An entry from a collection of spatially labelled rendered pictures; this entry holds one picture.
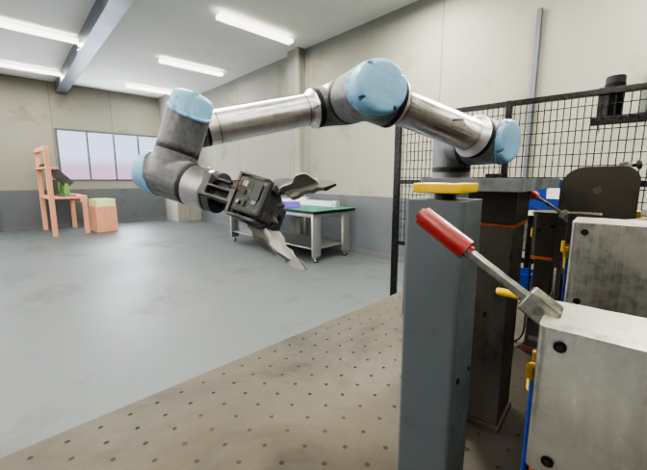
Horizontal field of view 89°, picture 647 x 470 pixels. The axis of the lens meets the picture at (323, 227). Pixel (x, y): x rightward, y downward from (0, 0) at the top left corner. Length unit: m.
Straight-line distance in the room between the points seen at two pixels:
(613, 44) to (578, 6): 0.49
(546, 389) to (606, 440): 0.04
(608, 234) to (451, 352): 0.24
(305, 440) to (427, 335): 0.35
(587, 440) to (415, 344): 0.20
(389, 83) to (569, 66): 3.43
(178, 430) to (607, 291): 0.72
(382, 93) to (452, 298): 0.47
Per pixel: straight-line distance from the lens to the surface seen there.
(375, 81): 0.75
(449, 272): 0.41
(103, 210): 8.63
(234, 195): 0.53
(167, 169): 0.62
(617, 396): 0.31
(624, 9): 4.18
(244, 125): 0.78
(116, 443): 0.79
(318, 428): 0.73
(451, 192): 0.40
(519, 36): 4.34
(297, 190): 0.56
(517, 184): 0.49
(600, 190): 0.91
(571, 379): 0.31
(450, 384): 0.46
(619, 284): 0.54
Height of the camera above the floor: 1.17
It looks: 8 degrees down
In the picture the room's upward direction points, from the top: straight up
